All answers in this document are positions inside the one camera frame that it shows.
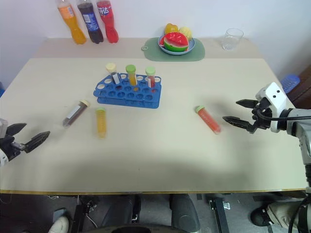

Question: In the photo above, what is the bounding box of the red soda plastic bottle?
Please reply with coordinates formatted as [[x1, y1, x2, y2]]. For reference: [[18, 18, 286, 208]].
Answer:
[[96, 0, 120, 44]]

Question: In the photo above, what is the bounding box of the black shoe with beige trouser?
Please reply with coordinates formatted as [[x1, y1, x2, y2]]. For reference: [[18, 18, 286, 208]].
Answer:
[[250, 200, 306, 229]]

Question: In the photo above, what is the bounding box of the black metal stand frame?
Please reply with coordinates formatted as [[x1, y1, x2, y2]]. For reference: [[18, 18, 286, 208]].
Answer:
[[71, 194, 101, 233], [206, 193, 231, 233]]

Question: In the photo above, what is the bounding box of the blue test tube rack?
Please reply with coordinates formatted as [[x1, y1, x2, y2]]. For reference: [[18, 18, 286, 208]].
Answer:
[[93, 73, 162, 109]]

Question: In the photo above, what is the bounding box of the toy watermelon slice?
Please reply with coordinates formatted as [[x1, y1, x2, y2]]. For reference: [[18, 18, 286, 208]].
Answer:
[[163, 32, 190, 53]]

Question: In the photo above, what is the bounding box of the blue plate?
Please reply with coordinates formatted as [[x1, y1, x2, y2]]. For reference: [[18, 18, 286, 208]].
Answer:
[[157, 34, 196, 56]]

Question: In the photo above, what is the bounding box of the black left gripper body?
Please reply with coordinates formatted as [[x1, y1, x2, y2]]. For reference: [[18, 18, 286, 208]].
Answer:
[[0, 135, 26, 162]]

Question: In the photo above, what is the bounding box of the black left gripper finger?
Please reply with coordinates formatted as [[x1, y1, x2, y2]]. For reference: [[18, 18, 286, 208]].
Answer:
[[6, 122, 28, 142], [23, 131, 51, 154]]

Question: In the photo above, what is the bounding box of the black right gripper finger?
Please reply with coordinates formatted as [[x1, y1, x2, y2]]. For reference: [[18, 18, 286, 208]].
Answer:
[[236, 99, 259, 109], [222, 116, 257, 134]]

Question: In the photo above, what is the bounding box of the yellow toy bell pepper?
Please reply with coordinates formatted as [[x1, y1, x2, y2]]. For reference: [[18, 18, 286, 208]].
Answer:
[[165, 23, 179, 35]]

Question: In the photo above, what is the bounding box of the white shoe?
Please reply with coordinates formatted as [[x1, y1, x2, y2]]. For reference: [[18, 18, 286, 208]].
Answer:
[[48, 215, 70, 233]]

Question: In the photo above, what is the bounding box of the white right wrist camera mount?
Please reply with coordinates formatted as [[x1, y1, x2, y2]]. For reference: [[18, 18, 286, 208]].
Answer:
[[255, 82, 289, 134]]

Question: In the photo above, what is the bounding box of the orange soda plastic bottle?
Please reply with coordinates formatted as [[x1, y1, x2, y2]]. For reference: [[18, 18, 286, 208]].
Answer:
[[57, 0, 87, 45]]

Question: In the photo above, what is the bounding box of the stack of blue plastic stools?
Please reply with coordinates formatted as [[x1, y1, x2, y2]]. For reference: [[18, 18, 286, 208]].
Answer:
[[281, 73, 301, 95]]

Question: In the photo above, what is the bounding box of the dark rounded shape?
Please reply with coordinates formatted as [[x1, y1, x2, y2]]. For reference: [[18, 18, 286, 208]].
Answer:
[[169, 193, 202, 233]]

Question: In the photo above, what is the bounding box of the clear plastic cup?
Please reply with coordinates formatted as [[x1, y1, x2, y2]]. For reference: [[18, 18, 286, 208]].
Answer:
[[221, 28, 244, 51]]

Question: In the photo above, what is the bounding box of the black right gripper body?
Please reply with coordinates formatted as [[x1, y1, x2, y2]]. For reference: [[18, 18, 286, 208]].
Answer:
[[251, 97, 273, 133]]

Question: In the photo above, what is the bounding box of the brown wooden cabinet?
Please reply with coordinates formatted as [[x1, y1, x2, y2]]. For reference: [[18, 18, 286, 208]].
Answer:
[[286, 65, 311, 110]]

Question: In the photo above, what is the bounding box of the green silicone mat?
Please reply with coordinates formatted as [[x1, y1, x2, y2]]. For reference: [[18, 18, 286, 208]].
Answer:
[[141, 36, 206, 62]]

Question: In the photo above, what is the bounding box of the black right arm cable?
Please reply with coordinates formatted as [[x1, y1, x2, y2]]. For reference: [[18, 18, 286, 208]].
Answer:
[[257, 106, 311, 121]]

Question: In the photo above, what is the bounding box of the dark cola plastic bottle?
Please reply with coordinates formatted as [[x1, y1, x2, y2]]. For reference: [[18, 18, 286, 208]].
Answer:
[[77, 0, 104, 45]]

